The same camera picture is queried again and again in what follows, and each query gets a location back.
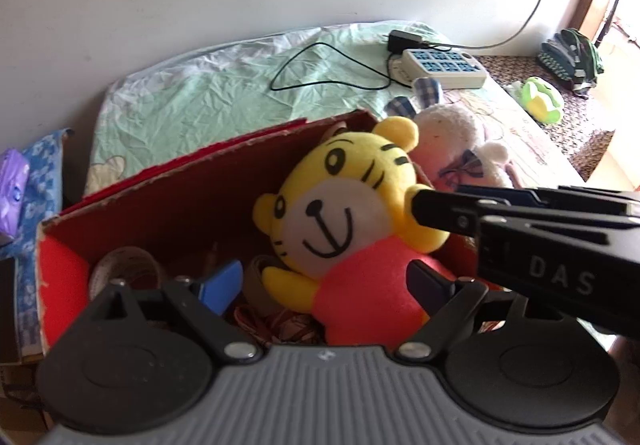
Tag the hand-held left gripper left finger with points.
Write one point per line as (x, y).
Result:
(222, 282)

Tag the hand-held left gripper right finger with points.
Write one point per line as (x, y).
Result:
(425, 282)

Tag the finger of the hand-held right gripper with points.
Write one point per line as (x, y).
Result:
(500, 194)
(442, 212)

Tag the white rabbit plush toy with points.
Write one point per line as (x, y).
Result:
(447, 130)

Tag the red cardboard box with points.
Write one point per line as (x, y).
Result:
(175, 205)

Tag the yellow tiger plush toy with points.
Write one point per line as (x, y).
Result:
(350, 205)

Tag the green frog plush toy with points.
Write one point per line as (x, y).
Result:
(537, 100)

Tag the tape roll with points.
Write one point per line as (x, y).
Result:
(125, 265)

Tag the white power strip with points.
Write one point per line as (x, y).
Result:
(440, 67)

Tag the striped green clothing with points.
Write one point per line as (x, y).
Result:
(570, 57)

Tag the black power adapter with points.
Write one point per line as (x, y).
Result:
(402, 41)

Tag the pale green bedsheet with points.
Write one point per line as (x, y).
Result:
(200, 90)

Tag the blue patterned cloth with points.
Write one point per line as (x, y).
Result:
(45, 165)

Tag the black flat box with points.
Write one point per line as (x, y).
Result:
(7, 310)

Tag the purple tissue pack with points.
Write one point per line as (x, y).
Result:
(14, 195)

